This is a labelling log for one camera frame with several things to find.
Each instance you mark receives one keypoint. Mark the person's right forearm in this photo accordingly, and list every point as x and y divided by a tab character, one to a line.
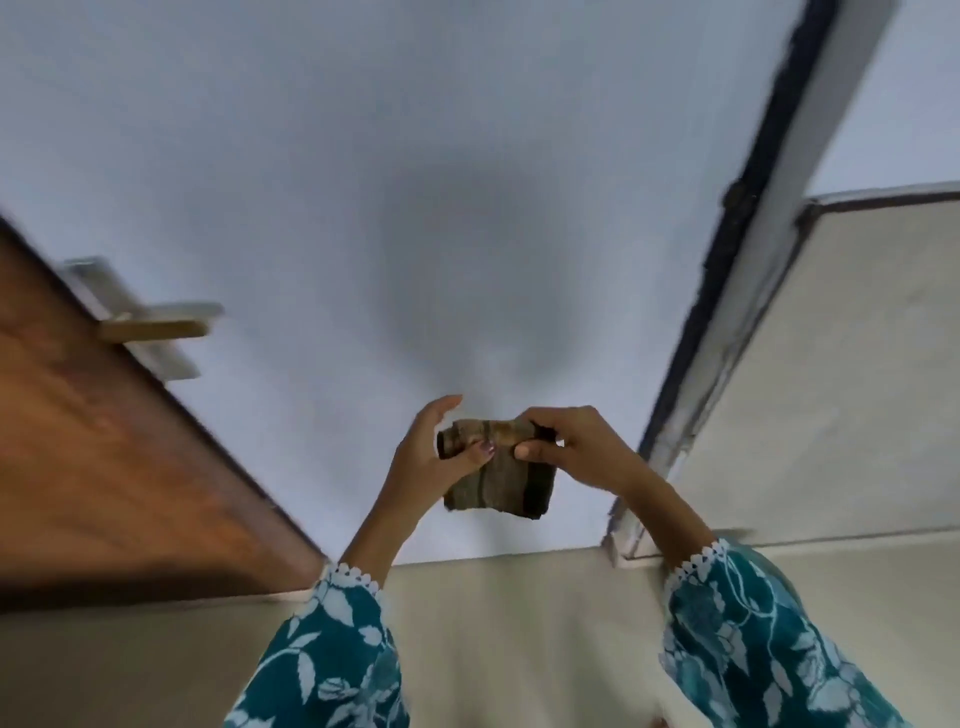
742	637

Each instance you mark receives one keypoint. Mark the brown striped cloth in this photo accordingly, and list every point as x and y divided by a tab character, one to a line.
504	484

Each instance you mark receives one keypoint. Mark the person's left forearm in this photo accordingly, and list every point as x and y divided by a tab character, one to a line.
337	637

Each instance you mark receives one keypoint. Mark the person's left hand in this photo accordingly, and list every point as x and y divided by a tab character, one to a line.
412	469

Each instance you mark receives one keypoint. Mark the person's right thumb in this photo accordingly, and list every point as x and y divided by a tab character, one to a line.
540	451

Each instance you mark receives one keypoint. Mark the white door frame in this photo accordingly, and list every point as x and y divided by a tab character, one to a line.
742	247

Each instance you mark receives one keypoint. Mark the person's left thumb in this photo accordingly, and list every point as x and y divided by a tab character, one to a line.
471	455

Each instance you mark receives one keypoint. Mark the brown wooden door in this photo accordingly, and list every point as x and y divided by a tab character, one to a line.
105	465

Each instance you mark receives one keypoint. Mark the person's right hand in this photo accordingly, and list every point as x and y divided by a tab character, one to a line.
592	454

